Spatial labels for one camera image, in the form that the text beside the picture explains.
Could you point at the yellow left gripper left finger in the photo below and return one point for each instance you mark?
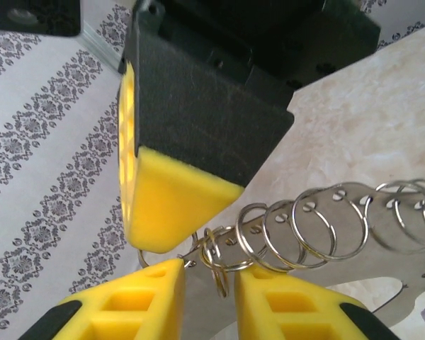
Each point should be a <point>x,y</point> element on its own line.
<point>163,318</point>

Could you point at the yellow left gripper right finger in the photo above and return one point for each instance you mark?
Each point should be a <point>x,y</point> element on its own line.
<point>255,311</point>

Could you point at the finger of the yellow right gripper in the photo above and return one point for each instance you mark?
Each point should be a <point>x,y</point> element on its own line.
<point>198,134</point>

